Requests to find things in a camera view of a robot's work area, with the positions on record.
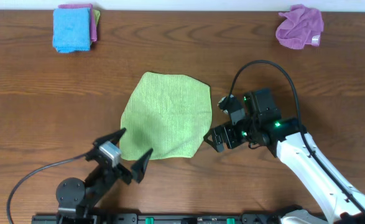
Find crumpled purple cloth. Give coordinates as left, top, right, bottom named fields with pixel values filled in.
left=275, top=4, right=324, bottom=50

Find folded light green cloth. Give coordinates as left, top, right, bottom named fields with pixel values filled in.
left=93, top=9, right=101, bottom=26

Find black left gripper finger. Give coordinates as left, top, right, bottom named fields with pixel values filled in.
left=131, top=149, right=153, bottom=184
left=93, top=128, right=126, bottom=147

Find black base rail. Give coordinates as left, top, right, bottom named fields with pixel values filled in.
left=31, top=212, right=326, bottom=224

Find folded blue cloth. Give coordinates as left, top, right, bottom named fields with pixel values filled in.
left=52, top=7, right=91, bottom=54

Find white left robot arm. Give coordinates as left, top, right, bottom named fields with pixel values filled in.
left=56, top=128, right=153, bottom=223

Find green microfiber cloth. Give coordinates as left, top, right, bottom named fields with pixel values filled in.
left=119, top=72, right=212, bottom=161

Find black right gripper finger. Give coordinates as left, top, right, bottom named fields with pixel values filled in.
left=203, top=129, right=214, bottom=145
left=210, top=137, right=224, bottom=152

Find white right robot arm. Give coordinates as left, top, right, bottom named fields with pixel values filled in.
left=203, top=118, right=365, bottom=223

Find folded pink cloth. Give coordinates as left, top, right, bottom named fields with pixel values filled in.
left=58, top=3, right=98, bottom=42

